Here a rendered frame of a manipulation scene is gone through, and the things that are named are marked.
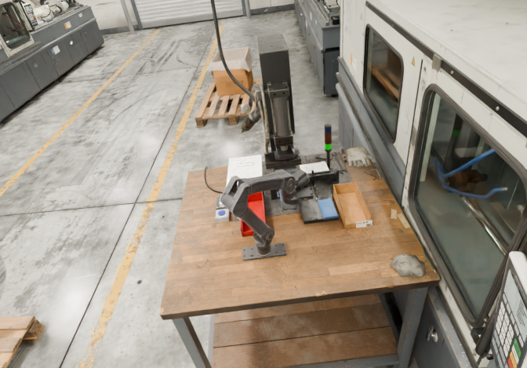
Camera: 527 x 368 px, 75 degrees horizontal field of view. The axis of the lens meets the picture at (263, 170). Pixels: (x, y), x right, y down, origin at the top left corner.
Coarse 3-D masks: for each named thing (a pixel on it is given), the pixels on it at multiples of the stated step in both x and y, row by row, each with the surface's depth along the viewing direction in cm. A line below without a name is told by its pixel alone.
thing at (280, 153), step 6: (276, 150) 173; (282, 150) 169; (288, 150) 169; (294, 150) 176; (264, 156) 174; (270, 156) 174; (276, 156) 170; (282, 156) 166; (288, 156) 166; (294, 156) 170; (270, 162) 169; (276, 162) 169; (282, 162) 170; (288, 162) 170; (294, 162) 170; (300, 162) 170; (270, 168) 171
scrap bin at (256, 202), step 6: (258, 192) 180; (252, 198) 182; (258, 198) 182; (252, 204) 182; (258, 204) 181; (252, 210) 178; (258, 210) 177; (264, 210) 173; (258, 216) 174; (264, 216) 165; (240, 222) 164; (246, 228) 168; (246, 234) 163; (252, 234) 163
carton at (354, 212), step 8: (336, 184) 176; (344, 184) 176; (352, 184) 176; (336, 192) 179; (344, 192) 179; (352, 192) 179; (360, 192) 169; (336, 200) 171; (344, 200) 175; (352, 200) 174; (360, 200) 170; (344, 208) 171; (352, 208) 170; (360, 208) 169; (344, 216) 157; (352, 216) 166; (360, 216) 165; (368, 216) 159; (344, 224) 159; (352, 224) 159; (360, 224) 159; (368, 224) 159
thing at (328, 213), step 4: (320, 200) 175; (324, 200) 174; (328, 200) 174; (320, 204) 172; (324, 204) 172; (328, 204) 172; (332, 204) 171; (320, 208) 170; (324, 208) 170; (328, 208) 169; (332, 208) 169; (324, 212) 167; (328, 212) 167; (332, 212) 167; (324, 216) 165; (328, 216) 165; (332, 216) 161; (336, 216) 162
